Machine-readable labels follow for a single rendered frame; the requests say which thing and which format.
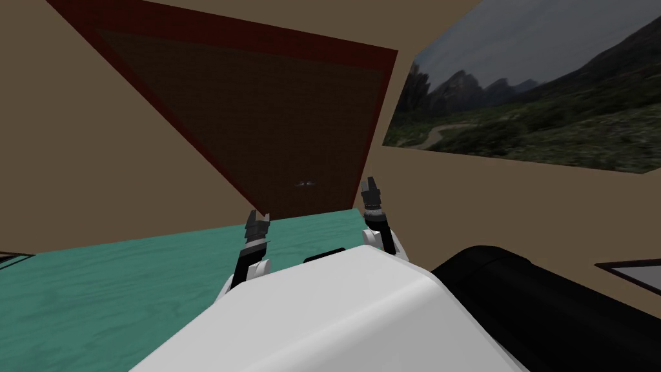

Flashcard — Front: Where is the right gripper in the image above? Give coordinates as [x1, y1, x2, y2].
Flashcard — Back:
[360, 176, 384, 212]

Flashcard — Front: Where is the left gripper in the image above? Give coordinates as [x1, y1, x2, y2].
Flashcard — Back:
[244, 209, 271, 247]

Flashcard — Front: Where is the dark red door leaf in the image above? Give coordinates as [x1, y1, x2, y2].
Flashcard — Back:
[45, 0, 399, 223]

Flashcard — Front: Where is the window with mountain view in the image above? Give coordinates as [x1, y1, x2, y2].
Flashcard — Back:
[381, 0, 661, 175]

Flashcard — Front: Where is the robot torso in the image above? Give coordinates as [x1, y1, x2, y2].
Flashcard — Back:
[128, 245, 529, 372]

